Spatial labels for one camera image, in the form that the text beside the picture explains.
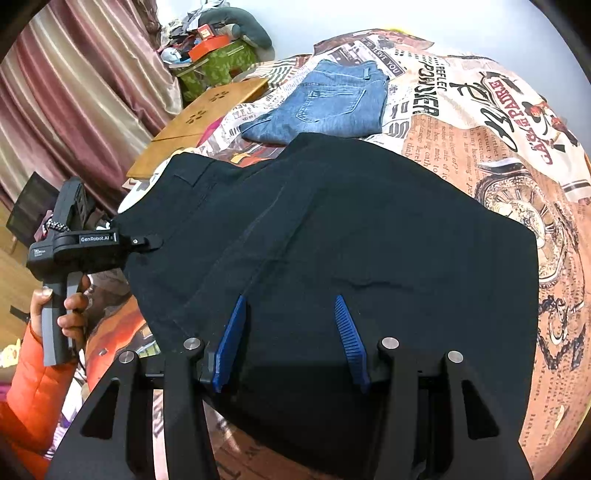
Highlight blue jeans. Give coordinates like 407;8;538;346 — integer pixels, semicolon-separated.
239;60;389;143

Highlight black pants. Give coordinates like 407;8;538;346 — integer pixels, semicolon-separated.
111;133;541;480

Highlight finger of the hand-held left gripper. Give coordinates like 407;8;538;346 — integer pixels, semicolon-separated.
118;233;165;253

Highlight person's left hand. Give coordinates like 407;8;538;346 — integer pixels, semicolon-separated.
28;274;92;344

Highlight printed blanket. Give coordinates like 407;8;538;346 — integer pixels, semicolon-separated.
83;28;591;480

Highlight black chair back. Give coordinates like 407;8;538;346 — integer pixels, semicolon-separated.
6;172;59;241

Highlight wooden lap table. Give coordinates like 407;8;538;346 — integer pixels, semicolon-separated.
126;76;271;182

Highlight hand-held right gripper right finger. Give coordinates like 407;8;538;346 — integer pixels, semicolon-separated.
333;295;536;480

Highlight orange box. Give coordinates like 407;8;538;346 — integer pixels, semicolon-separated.
188;36;230;61

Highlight pink striped curtain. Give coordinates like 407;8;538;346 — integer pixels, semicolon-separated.
0;0;183;217

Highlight green storage box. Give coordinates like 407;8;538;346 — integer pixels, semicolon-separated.
175;41;258;104

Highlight pile of clothes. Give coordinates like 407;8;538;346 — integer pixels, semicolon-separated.
159;0;218;51

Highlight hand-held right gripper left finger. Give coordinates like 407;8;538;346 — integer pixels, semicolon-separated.
46;295;250;480

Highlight grey plush pillow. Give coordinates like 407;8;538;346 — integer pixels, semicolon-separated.
198;7;274;49

